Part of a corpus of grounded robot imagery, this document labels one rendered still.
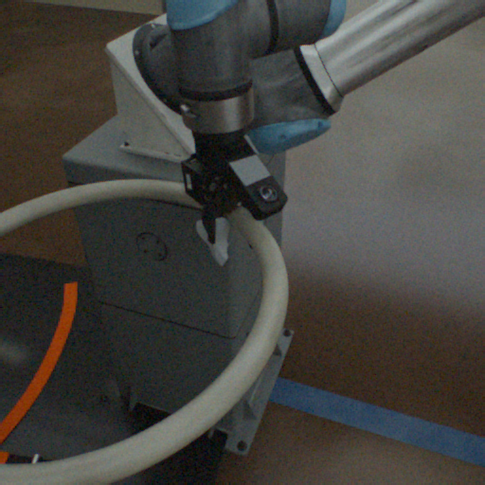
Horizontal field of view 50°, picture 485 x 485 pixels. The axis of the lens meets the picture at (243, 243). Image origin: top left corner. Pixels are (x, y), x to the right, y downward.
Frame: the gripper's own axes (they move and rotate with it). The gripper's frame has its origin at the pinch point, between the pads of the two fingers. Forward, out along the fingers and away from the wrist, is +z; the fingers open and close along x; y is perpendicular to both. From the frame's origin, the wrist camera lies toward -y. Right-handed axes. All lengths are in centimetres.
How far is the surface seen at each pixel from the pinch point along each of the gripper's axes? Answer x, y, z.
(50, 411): 29, 65, 85
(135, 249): -0.6, 41.8, 24.6
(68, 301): 5, 105, 84
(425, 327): -89, 15, 94
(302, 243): -89, 78, 92
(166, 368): 0, 40, 66
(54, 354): 20, 85, 84
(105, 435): 20, 47, 86
